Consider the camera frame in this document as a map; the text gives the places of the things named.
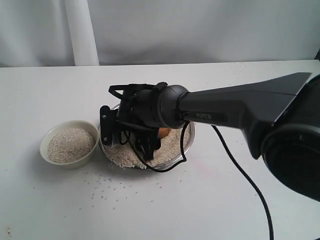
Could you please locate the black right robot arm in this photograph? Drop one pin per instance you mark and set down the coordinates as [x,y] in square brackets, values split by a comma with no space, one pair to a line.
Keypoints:
[279,118]

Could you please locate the rice in steel tray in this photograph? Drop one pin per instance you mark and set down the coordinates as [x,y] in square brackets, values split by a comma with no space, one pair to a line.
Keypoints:
[169,153]

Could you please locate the brown wooden cup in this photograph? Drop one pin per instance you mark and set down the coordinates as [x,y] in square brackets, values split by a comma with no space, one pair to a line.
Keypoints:
[163,132]

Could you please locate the rice in cream bowl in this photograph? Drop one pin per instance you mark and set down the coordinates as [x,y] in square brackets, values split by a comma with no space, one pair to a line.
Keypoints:
[70,145]

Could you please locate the cream ceramic bowl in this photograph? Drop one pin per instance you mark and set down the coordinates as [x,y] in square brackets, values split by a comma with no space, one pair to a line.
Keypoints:
[64,126]

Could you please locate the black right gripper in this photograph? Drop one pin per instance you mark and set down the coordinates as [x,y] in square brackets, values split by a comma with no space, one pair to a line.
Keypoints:
[139,109]

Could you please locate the white backdrop curtain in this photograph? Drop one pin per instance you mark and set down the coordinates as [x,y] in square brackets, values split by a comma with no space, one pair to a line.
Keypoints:
[51,33]

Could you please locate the round steel tray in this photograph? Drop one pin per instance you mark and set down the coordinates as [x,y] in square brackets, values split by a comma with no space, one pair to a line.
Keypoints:
[126,135]

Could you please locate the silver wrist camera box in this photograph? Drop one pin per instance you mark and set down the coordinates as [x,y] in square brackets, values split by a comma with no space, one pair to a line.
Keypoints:
[109,134]

